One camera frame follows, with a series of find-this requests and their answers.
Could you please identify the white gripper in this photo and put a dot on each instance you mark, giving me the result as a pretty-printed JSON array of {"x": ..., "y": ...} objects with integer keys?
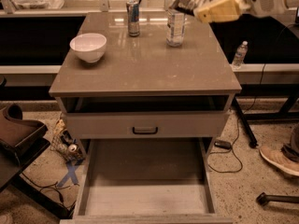
[{"x": 263, "y": 1}]

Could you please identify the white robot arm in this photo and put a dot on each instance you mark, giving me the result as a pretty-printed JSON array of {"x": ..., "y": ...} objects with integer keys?
[{"x": 290, "y": 5}]

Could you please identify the grey drawer cabinet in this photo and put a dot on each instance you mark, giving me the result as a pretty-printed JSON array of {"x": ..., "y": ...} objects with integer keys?
[{"x": 144, "y": 74}]

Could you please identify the open middle drawer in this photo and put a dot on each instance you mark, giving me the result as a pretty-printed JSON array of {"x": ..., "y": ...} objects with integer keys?
[{"x": 146, "y": 181}]

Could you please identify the large clear water bottle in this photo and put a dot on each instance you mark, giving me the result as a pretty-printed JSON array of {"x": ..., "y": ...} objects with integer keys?
[{"x": 175, "y": 27}]

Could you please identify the small water bottle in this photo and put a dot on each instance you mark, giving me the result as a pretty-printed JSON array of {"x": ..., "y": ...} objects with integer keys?
[{"x": 240, "y": 55}]

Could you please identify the red bull can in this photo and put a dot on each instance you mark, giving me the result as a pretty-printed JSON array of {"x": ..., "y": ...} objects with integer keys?
[{"x": 133, "y": 18}]

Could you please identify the white ceramic bowl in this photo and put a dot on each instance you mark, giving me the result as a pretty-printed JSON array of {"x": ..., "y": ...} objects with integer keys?
[{"x": 89, "y": 47}]

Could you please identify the black power adapter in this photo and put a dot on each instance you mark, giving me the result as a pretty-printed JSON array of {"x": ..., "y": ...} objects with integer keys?
[{"x": 222, "y": 144}]

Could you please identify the black stand leg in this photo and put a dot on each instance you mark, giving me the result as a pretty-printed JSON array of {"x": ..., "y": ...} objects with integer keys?
[{"x": 252, "y": 140}]

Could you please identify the tan shoe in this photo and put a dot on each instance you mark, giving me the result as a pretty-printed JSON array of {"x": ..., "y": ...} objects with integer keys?
[{"x": 279, "y": 160}]

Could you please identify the black chair base leg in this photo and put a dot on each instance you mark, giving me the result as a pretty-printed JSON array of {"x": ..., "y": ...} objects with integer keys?
[{"x": 263, "y": 199}]

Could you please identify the blue tape cross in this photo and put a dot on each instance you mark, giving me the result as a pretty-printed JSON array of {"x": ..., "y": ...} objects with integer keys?
[{"x": 71, "y": 166}]

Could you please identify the dark brown chair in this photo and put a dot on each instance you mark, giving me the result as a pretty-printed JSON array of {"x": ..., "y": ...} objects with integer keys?
[{"x": 21, "y": 142}]

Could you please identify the closed drawer with black handle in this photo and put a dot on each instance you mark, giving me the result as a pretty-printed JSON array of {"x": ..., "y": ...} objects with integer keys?
[{"x": 145, "y": 125}]

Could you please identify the wire basket with cans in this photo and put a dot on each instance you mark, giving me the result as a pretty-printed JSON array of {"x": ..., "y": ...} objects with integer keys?
[{"x": 64, "y": 144}]

